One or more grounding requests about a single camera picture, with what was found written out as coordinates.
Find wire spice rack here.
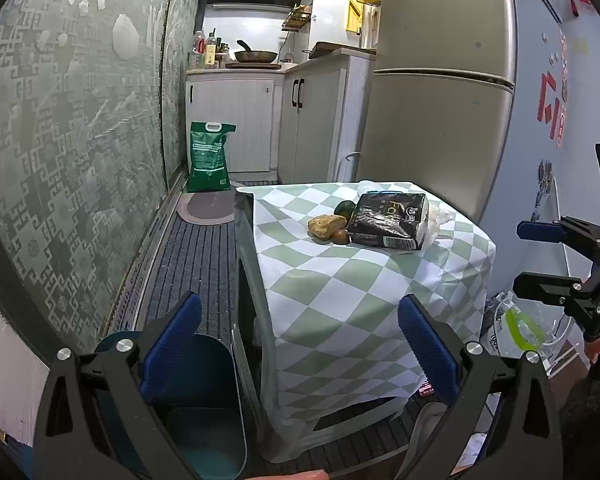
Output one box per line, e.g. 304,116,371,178
281,5,315,34

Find red paper wall decoration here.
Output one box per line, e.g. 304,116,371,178
535,72,567,149

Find white kitchen cabinet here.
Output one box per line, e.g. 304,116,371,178
185,67,286,173

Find wooden cutting board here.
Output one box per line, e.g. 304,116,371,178
310,41,378,59

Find green rice bag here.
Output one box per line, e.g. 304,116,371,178
186,121,237,193

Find clear oil bottle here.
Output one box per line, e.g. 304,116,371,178
192,30,207,69

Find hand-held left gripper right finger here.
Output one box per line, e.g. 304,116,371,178
397,294,566,480

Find dark teal trash bin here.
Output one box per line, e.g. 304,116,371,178
94,332,249,479

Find black tissue pack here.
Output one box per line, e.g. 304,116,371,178
349,191,429,252

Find grey kitchen cabinet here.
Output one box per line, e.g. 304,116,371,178
277,52,376,186

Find frying pan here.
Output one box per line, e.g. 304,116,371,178
234,40,279,64

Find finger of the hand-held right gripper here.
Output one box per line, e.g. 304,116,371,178
516,215,600,264
512,271,589,314

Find bread piece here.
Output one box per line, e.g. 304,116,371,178
307,214,348,240

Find striped grey floor mat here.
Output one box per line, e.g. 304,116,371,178
130,180,421,476

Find green white checkered tablecloth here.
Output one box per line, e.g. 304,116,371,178
236,181,497,413

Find yellow hanging board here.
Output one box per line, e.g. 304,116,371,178
346,0,365,33

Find patterned glass sliding door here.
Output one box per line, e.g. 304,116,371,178
0,0,203,356

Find round grey floor mat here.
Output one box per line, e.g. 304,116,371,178
176,191,237,226

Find silver refrigerator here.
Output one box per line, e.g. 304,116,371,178
355,0,518,226

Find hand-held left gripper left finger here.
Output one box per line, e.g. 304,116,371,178
32,290,203,480

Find grey slipper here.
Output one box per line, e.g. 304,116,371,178
407,400,452,467

